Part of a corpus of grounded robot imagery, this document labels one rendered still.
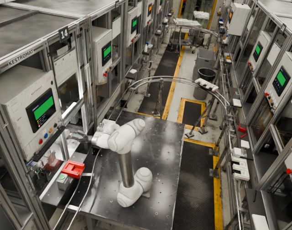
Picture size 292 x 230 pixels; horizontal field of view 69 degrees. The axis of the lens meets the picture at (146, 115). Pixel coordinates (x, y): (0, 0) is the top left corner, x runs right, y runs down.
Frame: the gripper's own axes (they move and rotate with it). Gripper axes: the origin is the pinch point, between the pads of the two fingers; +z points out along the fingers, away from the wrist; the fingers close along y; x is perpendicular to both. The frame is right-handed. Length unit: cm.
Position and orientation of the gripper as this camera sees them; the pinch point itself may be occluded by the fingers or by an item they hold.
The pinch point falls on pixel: (73, 134)
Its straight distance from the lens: 221.9
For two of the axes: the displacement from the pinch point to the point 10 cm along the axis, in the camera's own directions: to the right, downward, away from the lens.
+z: -9.7, -2.2, 1.2
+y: 1.0, -7.7, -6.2
